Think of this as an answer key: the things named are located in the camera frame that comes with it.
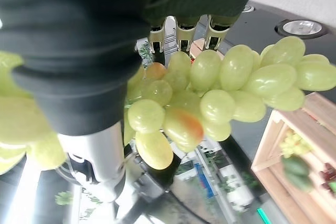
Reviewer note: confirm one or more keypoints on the large round metal table socket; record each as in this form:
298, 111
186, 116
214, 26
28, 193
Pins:
302, 27

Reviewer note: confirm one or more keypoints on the dark red fruit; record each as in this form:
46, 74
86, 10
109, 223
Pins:
328, 175

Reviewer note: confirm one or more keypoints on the small round metal table socket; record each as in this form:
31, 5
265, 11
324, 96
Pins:
248, 9

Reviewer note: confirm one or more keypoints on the dark green fruit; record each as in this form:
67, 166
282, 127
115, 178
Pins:
298, 172

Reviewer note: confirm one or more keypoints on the right robot hand black cloth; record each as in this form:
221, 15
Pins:
78, 51

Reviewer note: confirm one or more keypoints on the small green grape bunch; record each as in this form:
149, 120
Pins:
294, 144

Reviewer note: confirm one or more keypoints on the light wooden crate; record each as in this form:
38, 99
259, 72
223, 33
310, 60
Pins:
273, 182

